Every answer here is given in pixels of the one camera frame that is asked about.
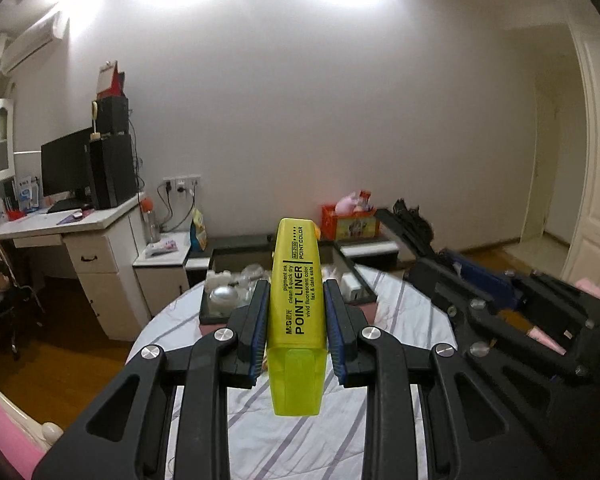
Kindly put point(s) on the red snack packet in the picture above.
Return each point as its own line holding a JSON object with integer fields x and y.
{"x": 365, "y": 197}

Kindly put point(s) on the small yellow desk fan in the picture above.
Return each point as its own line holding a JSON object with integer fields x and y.
{"x": 95, "y": 120}

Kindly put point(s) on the white desk with drawers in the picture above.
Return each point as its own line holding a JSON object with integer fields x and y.
{"x": 95, "y": 260}

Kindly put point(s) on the pink plush toy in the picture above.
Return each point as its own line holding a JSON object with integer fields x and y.
{"x": 345, "y": 202}

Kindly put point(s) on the black computer monitor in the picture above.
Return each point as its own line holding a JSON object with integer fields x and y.
{"x": 65, "y": 165}

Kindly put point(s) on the black office chair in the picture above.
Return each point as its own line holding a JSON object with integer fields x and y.
{"x": 0, "y": 300}

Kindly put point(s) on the white low cabinet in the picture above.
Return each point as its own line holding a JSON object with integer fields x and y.
{"x": 370, "y": 250}

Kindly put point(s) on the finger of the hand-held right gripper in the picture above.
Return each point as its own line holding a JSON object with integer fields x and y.
{"x": 480, "y": 270}
{"x": 435, "y": 285}

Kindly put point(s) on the white room door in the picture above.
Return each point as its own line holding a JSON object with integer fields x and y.
{"x": 547, "y": 170}

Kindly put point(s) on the steel bottle with orange cap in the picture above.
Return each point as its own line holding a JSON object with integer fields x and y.
{"x": 150, "y": 220}

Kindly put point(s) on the white nightstand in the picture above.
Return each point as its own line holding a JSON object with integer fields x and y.
{"x": 162, "y": 275}

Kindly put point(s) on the flat printed packet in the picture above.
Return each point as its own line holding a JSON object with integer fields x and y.
{"x": 162, "y": 247}

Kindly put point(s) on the white wall socket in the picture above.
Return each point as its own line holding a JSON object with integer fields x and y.
{"x": 182, "y": 182}

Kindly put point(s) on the yellow snack bag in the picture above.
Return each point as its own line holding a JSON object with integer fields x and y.
{"x": 198, "y": 232}

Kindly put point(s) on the pink quilt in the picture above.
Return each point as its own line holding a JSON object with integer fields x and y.
{"x": 595, "y": 287}

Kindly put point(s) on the white round night light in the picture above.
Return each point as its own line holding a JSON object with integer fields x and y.
{"x": 222, "y": 296}

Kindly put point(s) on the black computer tower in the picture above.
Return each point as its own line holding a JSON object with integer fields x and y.
{"x": 112, "y": 170}

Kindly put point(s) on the blue printed box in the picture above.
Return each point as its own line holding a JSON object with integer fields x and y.
{"x": 27, "y": 192}

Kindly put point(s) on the red and beige desk calendar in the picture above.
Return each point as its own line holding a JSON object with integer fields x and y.
{"x": 111, "y": 80}

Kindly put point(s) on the black speaker box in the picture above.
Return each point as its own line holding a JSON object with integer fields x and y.
{"x": 112, "y": 116}

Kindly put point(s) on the black keyboard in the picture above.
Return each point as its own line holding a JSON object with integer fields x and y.
{"x": 65, "y": 206}

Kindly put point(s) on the pink and cream bed frame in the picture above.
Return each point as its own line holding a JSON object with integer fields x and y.
{"x": 5, "y": 430}

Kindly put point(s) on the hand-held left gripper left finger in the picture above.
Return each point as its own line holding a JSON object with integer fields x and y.
{"x": 257, "y": 340}

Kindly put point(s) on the orange octopus plush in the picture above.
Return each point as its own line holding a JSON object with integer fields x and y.
{"x": 317, "y": 232}

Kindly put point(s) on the white panelled wardrobe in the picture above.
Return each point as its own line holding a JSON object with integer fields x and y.
{"x": 595, "y": 135}

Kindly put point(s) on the pink and black storage box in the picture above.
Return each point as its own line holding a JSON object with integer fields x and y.
{"x": 240, "y": 247}

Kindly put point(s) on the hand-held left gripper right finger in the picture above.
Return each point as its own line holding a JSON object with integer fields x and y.
{"x": 336, "y": 340}

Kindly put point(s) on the purple mouse pad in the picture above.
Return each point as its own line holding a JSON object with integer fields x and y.
{"x": 65, "y": 218}

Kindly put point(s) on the white charger block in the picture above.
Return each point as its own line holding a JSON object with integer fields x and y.
{"x": 352, "y": 285}

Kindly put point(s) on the black hair clip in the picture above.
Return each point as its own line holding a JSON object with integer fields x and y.
{"x": 405, "y": 230}

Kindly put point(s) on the yellow highlighter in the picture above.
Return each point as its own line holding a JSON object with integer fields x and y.
{"x": 295, "y": 310}

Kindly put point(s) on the white wall air conditioner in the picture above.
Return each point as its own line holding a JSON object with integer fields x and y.
{"x": 30, "y": 45}

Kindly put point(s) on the red printed crate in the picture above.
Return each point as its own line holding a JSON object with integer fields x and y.
{"x": 350, "y": 225}

